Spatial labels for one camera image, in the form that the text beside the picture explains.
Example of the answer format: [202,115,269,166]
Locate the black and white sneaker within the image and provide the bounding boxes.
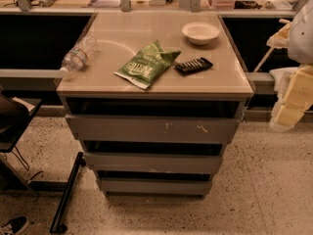
[0,215,29,235]

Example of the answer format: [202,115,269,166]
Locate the grey middle drawer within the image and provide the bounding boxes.
[84,152,222,174]

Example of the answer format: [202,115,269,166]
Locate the grey drawer cabinet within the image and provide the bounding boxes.
[56,11,255,201]

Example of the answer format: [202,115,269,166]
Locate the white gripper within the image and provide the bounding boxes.
[269,65,313,132]

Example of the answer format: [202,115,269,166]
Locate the white bowl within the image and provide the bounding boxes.
[182,23,220,45]

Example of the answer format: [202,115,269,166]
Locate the green chip bag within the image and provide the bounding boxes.
[114,40,181,90]

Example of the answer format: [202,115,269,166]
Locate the grey angled rod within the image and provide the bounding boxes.
[253,19,291,72]

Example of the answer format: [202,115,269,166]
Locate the black metal table leg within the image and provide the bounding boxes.
[50,152,84,234]

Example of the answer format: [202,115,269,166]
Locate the dark chair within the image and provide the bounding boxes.
[0,93,42,192]

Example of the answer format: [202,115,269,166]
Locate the black snack bar wrapper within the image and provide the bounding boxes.
[175,58,213,75]

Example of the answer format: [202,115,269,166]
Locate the grey drawer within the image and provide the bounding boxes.
[96,178,212,195]
[84,152,222,174]
[67,115,239,144]

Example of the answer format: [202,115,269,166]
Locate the grey top drawer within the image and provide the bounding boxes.
[67,115,239,144]

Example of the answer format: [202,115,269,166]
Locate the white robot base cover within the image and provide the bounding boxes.
[269,67,297,92]

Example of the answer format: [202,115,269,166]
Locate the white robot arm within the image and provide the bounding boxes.
[266,0,313,132]

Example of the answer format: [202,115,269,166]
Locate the clear plastic water bottle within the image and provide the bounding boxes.
[60,36,98,76]

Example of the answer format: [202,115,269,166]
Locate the grey bottom drawer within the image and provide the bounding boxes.
[96,178,212,195]

